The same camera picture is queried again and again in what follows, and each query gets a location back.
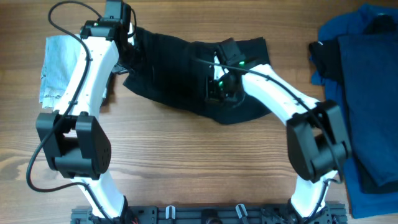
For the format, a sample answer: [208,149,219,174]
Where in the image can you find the black shorts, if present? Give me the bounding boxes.
[124,27,271,125]

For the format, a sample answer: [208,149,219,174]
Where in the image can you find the light blue denim shorts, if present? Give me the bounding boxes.
[39,35,81,109]

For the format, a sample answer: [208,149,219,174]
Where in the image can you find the blue polo shirt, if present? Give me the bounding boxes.
[308,4,397,218]

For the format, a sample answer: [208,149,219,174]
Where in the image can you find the black garment with white lettering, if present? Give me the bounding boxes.
[308,39,344,85]

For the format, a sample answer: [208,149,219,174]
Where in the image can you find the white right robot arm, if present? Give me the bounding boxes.
[214,63,352,223]

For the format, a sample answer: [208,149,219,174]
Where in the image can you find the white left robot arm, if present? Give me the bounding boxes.
[36,19,137,223]

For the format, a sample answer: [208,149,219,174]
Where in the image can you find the dark navy garment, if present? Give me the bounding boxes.
[338,35,397,194]

